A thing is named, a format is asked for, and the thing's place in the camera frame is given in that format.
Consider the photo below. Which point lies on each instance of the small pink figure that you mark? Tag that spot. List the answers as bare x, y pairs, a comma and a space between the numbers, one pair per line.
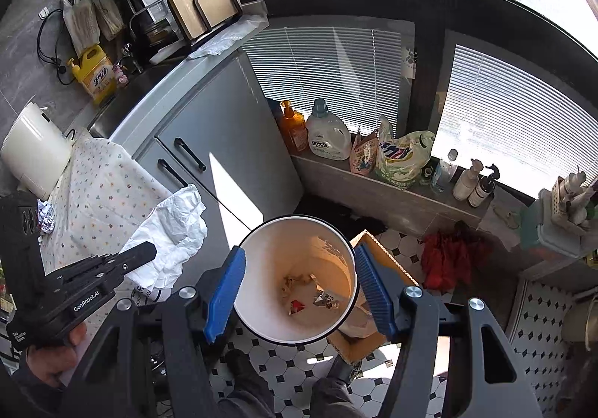
121, 74

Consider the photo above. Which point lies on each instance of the metal faucet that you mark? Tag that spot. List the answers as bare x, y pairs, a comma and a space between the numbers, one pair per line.
130, 57

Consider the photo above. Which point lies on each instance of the person's right leg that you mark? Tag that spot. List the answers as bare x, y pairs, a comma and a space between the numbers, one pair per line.
336, 392

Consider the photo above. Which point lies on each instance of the white electric kettle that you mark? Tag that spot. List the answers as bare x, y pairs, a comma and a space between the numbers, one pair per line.
35, 152

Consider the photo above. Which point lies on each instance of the white patterned hanging object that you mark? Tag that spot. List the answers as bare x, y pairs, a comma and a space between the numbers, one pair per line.
410, 62

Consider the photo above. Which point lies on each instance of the grey cabinet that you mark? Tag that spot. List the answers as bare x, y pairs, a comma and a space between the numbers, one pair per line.
233, 119

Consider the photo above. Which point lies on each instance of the cardboard box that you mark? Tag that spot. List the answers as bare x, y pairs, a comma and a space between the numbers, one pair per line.
392, 266

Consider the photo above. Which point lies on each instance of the white dish cloth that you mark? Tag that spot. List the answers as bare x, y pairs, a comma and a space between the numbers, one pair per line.
229, 39

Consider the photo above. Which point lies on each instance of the crumpled paper scrap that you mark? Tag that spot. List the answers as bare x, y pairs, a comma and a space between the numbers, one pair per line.
296, 285

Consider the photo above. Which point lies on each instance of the white round bin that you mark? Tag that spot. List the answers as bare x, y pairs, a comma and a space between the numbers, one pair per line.
280, 250

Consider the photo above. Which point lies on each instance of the red cloth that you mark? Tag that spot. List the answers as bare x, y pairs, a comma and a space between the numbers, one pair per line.
451, 259

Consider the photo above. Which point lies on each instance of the pink refill pouch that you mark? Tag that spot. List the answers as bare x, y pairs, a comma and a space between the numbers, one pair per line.
363, 156

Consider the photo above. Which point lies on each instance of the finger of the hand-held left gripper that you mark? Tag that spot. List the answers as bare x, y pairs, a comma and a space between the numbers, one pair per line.
133, 257

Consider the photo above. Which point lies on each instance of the thin black rod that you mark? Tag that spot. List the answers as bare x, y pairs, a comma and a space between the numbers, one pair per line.
224, 207

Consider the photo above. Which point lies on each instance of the person's left forearm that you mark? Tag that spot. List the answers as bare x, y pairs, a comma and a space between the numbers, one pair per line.
30, 392

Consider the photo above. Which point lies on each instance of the person's left leg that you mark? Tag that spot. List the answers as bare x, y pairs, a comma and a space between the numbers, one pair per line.
247, 380

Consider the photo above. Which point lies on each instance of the small clear bottle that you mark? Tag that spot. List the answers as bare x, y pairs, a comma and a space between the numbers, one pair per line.
444, 173

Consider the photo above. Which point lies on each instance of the printed snack wrapper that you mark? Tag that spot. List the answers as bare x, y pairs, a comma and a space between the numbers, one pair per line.
326, 299

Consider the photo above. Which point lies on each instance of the white detergent bottle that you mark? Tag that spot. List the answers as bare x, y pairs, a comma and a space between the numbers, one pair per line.
327, 138

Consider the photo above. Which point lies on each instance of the green white detergent bag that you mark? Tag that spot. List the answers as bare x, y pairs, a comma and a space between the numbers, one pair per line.
399, 156

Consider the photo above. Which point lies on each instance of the person's left hand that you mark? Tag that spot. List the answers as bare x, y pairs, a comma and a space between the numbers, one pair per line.
51, 357

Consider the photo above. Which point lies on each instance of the silver foil wrapper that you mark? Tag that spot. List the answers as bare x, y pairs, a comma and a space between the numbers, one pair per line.
46, 218

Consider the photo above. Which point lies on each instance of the red wrapper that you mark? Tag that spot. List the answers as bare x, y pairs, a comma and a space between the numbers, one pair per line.
297, 307

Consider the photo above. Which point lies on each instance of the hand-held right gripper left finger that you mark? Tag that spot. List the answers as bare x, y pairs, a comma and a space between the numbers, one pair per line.
226, 292

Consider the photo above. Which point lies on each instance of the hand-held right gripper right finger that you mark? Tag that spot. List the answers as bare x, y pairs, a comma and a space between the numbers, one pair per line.
373, 292

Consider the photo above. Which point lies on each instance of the white tissue paper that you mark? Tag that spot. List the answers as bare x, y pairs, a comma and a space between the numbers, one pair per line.
173, 222

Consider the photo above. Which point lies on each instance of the floral tablecloth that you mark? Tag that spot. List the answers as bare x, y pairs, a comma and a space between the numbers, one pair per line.
107, 194

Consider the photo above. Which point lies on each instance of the orange pump bottle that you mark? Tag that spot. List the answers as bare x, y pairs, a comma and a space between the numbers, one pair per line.
293, 131

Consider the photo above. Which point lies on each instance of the white window blind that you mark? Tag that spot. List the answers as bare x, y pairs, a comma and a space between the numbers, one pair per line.
322, 72
504, 119

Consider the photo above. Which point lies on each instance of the yellow detergent jug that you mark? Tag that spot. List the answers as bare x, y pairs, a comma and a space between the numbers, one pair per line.
96, 75

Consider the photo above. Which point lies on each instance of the dark pump bottle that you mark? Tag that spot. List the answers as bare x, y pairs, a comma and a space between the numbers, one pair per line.
481, 194

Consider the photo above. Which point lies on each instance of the black dish rack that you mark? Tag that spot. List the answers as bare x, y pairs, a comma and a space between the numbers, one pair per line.
145, 21

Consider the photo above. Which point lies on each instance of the white pump bottle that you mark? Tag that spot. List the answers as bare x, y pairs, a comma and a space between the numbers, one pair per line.
465, 184

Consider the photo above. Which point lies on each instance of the green storage basket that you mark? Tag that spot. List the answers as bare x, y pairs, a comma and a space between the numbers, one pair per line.
551, 226

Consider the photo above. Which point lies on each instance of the person's leg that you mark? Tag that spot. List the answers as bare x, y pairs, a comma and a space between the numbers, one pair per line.
247, 380
336, 392

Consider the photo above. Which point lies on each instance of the hanging plastic bag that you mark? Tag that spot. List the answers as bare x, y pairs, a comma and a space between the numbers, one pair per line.
79, 23
107, 11

